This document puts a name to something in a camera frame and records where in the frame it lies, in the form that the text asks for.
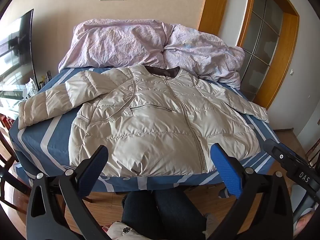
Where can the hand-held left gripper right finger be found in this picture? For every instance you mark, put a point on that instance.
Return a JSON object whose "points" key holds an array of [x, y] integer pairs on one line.
{"points": [[225, 170]]}

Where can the dark wooden chair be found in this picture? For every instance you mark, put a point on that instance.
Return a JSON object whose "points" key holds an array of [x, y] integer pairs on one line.
{"points": [[313, 152], [10, 177]]}

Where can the group of small bottles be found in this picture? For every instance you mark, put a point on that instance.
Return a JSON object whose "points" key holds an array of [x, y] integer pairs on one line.
{"points": [[42, 81]]}

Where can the bed with blue striped sheet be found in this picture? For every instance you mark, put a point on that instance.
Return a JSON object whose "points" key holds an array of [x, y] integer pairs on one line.
{"points": [[50, 145]]}

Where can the person's legs in dark pants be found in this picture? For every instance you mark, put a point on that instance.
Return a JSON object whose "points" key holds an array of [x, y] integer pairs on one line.
{"points": [[170, 212]]}

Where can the person's light coat with button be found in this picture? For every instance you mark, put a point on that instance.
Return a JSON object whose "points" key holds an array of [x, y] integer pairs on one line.
{"points": [[127, 232]]}

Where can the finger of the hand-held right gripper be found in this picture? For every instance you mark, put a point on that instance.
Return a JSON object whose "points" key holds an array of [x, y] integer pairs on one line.
{"points": [[275, 150]]}

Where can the frosted glass door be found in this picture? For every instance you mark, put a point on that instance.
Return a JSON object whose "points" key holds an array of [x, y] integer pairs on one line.
{"points": [[262, 35]]}

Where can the beige down jacket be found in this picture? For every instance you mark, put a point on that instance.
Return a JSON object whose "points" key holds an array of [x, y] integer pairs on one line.
{"points": [[150, 120]]}

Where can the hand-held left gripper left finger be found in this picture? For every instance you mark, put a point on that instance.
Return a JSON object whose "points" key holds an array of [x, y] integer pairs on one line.
{"points": [[96, 162]]}

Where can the pink floral duvet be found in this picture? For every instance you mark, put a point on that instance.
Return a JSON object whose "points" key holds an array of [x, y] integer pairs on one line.
{"points": [[120, 42]]}

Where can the flat screen television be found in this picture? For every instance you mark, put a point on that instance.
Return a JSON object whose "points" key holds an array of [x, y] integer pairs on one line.
{"points": [[15, 50]]}

